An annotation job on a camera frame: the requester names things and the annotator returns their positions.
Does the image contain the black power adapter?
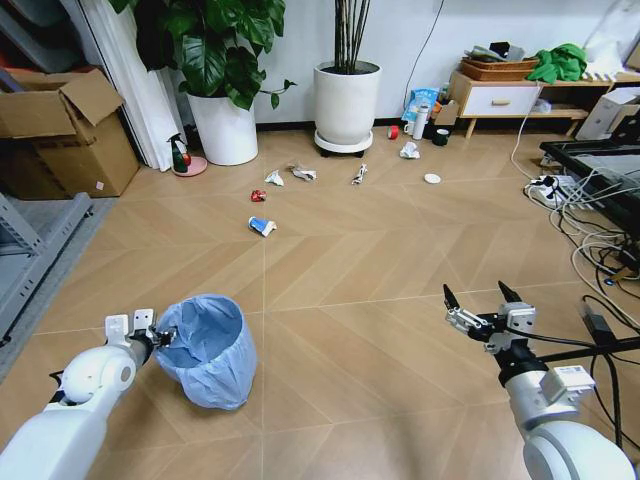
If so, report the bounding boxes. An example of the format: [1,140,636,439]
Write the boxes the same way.
[580,294,615,347]

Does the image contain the black wall cable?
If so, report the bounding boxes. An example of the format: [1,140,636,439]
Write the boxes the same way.
[401,0,447,122]

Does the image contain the blue snack bag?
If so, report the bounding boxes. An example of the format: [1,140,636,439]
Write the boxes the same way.
[401,87,441,123]

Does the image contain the pink plate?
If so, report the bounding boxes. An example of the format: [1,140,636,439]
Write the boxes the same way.
[171,155,209,178]

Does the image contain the white carton box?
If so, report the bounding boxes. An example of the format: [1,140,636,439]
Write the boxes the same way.
[574,86,640,143]

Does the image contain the wide white plant pot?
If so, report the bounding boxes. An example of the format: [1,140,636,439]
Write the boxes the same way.
[313,60,383,144]

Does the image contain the tapered white plant pot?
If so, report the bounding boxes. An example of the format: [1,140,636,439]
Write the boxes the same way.
[186,89,260,167]

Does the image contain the dark bamboo stems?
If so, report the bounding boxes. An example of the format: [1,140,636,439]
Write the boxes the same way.
[333,0,373,76]

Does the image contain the tangled floor cables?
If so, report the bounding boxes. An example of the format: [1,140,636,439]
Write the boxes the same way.
[523,167,640,321]

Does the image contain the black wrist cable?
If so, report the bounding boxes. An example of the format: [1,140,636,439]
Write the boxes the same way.
[514,330,640,364]

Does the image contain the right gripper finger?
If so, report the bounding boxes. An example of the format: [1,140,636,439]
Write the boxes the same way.
[496,280,524,314]
[442,283,484,338]

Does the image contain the white cabinet cable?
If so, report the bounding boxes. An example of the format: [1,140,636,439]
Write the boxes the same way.
[509,82,545,180]

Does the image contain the green cloth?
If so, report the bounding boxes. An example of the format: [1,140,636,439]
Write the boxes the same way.
[525,43,589,84]

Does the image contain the green and red spray bottle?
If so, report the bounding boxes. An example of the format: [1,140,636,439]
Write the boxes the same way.
[165,133,193,174]

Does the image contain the grey metal shelf frame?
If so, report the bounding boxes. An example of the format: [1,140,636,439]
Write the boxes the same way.
[0,191,95,347]

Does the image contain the wooden cabinet with white drawer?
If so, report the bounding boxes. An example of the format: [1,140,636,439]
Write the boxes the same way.
[448,69,617,141]

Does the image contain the wicker basket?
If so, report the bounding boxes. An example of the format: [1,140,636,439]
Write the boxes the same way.
[459,55,542,83]

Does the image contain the small open cardboard box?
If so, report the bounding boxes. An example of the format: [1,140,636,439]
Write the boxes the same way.
[432,99,461,126]

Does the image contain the black low table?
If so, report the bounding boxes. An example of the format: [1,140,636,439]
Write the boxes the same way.
[538,139,640,237]

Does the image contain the trash bin with blue bag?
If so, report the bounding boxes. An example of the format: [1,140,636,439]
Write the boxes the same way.
[153,294,259,413]

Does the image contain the large-leaf green plant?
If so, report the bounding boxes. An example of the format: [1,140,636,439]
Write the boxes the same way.
[109,0,299,112]

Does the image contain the white power strip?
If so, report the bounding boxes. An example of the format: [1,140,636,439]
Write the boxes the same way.
[523,174,577,202]

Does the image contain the grey and black basket clutter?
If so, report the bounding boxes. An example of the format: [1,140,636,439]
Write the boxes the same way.
[462,41,527,64]

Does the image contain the large cardboard box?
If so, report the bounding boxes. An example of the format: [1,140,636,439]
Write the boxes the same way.
[0,68,142,202]

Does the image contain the white thermos bottle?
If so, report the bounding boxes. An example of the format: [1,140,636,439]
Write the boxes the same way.
[412,103,430,141]

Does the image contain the crumpled grey paper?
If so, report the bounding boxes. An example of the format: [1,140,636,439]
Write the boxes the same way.
[286,161,318,183]

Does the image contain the crushed blue paper cup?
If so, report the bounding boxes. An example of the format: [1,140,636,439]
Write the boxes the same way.
[248,215,279,240]

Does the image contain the white wheeled plant stand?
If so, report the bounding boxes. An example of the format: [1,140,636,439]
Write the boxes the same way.
[313,129,375,159]

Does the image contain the leaning white panels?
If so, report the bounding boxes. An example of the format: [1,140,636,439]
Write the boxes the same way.
[74,0,190,174]

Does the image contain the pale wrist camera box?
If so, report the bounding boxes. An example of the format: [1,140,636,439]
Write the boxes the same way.
[504,301,538,333]

